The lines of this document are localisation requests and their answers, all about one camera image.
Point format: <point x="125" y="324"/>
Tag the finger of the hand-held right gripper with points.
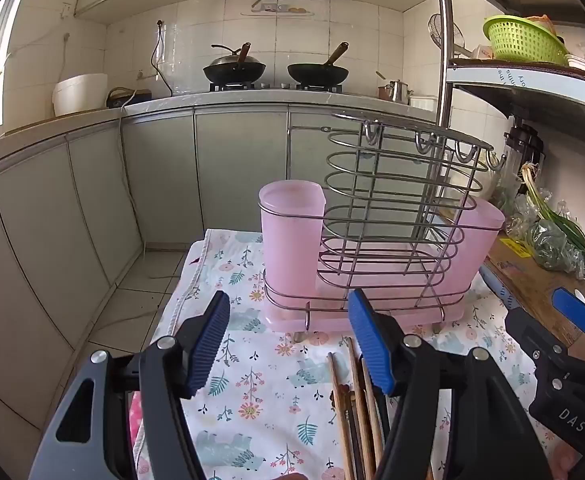
<point x="532" y="332"/>
<point x="572" y="307"/>

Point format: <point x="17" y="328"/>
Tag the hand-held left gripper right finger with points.
<point x="367" y="345"/>

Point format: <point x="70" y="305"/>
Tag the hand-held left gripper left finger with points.
<point x="212" y="340"/>

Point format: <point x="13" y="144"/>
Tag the tall pink plastic utensil cup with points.
<point x="287" y="240"/>

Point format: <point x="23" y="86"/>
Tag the floral printed cloth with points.
<point x="252" y="360"/>

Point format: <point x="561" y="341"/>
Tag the green onions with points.
<point x="572" y="227"/>

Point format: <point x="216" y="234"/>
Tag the pink cloth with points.
<point x="137" y="435"/>

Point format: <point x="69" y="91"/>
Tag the blender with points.
<point x="522" y="147"/>

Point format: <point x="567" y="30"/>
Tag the white plastic container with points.
<point x="425" y="103"/>

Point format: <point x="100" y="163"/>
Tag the copper pot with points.
<point x="384" y="91"/>

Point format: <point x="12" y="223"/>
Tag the small steel pot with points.
<point x="400" y="91"/>

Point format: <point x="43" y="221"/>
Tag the gas stove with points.
<point x="277" y="86"/>

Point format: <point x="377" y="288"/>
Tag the green plastic basket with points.
<point x="522" y="40"/>

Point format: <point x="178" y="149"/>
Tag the black wok with lid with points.
<point x="235" y="67"/>

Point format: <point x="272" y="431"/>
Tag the white rice cooker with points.
<point x="80" y="95"/>

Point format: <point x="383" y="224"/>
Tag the metal skimmer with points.
<point x="440" y="32"/>

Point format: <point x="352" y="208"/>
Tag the glass wall shelf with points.
<point x="277" y="10"/>

